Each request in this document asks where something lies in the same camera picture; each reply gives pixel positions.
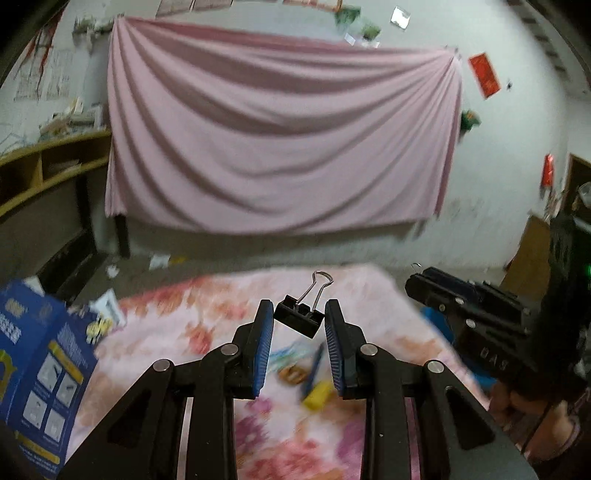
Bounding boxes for pink cloth on wall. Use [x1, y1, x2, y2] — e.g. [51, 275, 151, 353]
[104, 16, 463, 236]

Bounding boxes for black desk frame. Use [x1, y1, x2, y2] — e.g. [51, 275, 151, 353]
[37, 171, 132, 305]

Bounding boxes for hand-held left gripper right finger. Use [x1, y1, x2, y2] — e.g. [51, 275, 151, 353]
[324, 299, 539, 480]

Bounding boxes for small white yellow packet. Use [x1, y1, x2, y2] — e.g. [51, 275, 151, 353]
[88, 288, 125, 344]

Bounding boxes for blue cardboard box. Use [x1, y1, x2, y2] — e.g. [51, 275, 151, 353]
[0, 279, 100, 478]

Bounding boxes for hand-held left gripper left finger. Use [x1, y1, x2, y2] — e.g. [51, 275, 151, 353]
[58, 299, 275, 480]

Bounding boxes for floral blanket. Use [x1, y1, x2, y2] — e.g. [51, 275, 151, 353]
[65, 264, 490, 480]

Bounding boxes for wooden shelf unit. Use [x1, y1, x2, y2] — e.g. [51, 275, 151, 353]
[0, 128, 112, 217]

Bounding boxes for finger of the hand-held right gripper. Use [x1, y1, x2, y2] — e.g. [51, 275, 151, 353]
[425, 267, 525, 315]
[405, 273, 532, 337]

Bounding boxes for red paper envelope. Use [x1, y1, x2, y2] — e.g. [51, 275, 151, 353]
[468, 53, 502, 99]

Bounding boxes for red black tassel ornament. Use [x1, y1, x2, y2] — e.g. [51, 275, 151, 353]
[25, 25, 58, 70]

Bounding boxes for wooden cabinet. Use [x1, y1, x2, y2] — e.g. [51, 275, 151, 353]
[501, 216, 552, 289]

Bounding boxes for black binder clip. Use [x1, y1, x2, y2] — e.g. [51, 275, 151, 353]
[273, 271, 334, 340]

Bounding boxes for pile of books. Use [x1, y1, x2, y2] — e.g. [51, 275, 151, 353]
[39, 97, 103, 137]

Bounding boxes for person's right hand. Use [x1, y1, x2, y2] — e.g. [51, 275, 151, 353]
[488, 387, 551, 440]

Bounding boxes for person's right forearm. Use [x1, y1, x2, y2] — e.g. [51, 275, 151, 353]
[526, 401, 589, 467]

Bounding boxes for white wall papers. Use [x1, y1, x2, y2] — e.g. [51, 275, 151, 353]
[14, 46, 75, 102]

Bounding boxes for yellow small block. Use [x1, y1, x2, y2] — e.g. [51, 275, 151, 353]
[302, 381, 334, 411]

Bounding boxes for blue pen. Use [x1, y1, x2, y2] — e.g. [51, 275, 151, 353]
[300, 344, 326, 400]

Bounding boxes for orange small packet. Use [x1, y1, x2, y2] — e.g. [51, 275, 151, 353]
[277, 364, 309, 384]

